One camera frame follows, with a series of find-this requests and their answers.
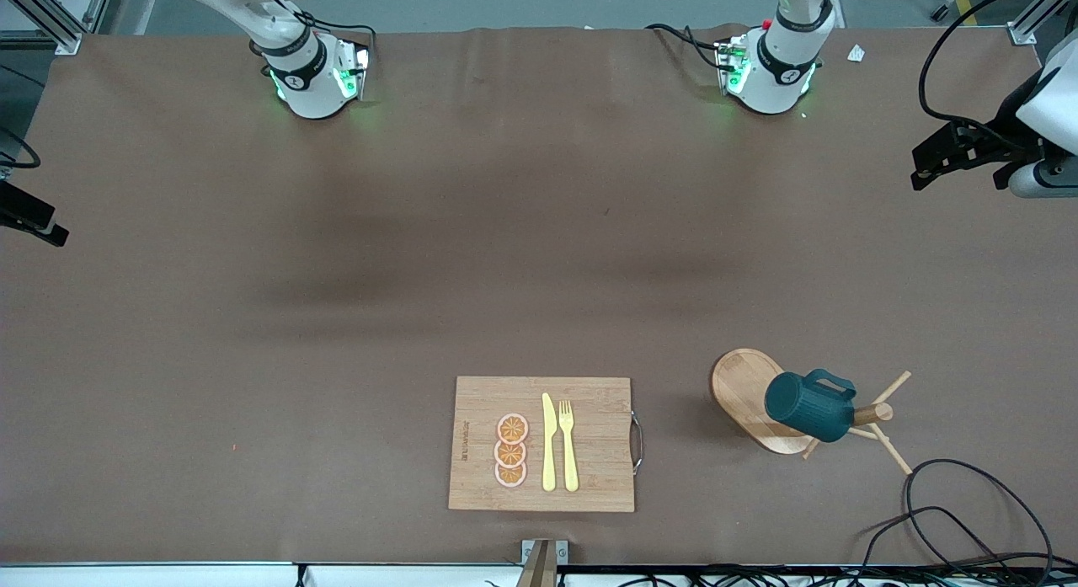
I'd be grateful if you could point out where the black left arm base cable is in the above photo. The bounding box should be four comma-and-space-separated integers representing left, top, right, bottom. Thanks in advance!
646, 22, 727, 69

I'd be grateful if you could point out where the wooden mug tree stand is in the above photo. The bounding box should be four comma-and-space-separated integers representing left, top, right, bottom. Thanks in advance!
710, 348, 915, 476

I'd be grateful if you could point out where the dark green ribbed cup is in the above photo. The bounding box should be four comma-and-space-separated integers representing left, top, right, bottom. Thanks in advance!
764, 368, 858, 443

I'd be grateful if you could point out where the yellow plastic fork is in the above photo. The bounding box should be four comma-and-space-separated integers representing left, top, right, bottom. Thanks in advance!
558, 400, 580, 493

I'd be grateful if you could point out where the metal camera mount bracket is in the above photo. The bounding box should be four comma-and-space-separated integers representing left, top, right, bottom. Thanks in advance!
520, 538, 570, 587

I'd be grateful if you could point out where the aluminium frame profile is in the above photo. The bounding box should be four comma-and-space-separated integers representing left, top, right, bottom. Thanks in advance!
1008, 0, 1078, 47
0, 0, 85, 56

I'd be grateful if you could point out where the bamboo cutting board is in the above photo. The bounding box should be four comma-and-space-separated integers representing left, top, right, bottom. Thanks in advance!
448, 376, 645, 514

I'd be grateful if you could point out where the white table edge rail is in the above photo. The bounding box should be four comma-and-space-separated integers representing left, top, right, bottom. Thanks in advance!
0, 560, 1078, 587

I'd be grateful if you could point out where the long looped black cable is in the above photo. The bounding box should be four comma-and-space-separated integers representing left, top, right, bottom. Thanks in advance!
859, 507, 1024, 571
904, 458, 1055, 571

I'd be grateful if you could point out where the yellow plastic knife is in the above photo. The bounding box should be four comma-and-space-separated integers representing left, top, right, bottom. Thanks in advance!
542, 392, 558, 493

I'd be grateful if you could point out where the brown table cover mat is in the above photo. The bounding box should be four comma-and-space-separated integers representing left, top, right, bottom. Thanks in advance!
0, 24, 1078, 567

